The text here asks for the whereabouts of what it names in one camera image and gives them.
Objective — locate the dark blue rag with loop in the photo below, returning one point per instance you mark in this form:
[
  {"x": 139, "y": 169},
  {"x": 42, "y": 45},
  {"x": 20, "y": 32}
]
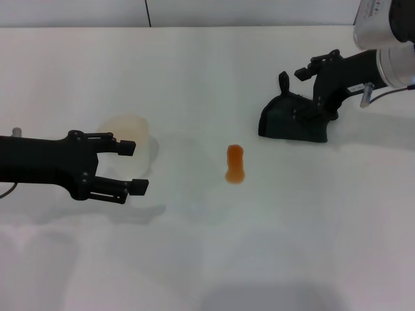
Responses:
[{"x": 279, "y": 126}]

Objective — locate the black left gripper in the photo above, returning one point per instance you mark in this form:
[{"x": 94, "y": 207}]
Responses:
[{"x": 48, "y": 160}]

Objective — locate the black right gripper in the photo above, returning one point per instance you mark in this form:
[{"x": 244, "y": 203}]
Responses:
[{"x": 350, "y": 74}]

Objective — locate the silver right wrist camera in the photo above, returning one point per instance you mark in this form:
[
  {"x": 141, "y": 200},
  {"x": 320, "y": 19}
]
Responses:
[{"x": 373, "y": 26}]

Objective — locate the white paper cup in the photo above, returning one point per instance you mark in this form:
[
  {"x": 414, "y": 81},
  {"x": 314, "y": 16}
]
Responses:
[{"x": 142, "y": 133}]

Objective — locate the brown water stain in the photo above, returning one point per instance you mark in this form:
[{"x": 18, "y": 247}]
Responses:
[{"x": 235, "y": 165}]

